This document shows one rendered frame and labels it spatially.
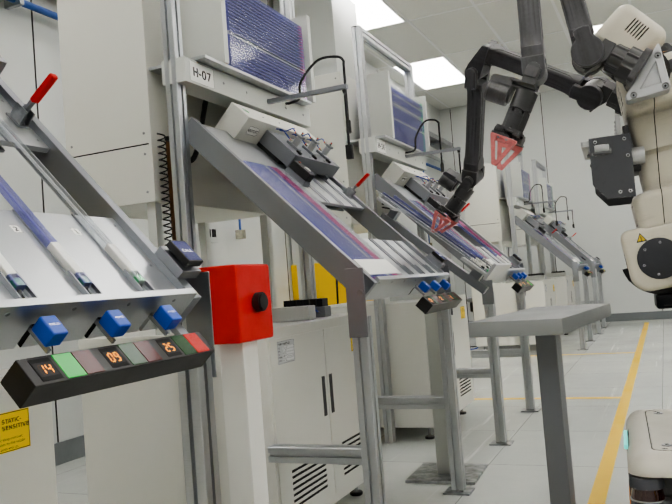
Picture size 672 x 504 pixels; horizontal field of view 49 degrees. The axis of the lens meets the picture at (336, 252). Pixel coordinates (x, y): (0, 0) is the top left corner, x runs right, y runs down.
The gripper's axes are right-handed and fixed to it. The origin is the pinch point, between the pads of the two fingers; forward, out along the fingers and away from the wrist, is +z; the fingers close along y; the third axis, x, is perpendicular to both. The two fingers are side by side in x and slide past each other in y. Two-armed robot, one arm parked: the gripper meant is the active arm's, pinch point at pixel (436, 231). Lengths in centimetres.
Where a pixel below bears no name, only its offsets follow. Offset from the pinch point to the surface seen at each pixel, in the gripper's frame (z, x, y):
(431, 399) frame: 45, 37, 20
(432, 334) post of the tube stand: 31.3, 21.1, -0.3
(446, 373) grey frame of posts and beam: 34, 35, 20
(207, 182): 25, -57, 59
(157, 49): -3, -83, 81
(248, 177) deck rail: 9, -31, 88
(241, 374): 34, 12, 129
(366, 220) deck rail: 9.3, -17.9, 20.7
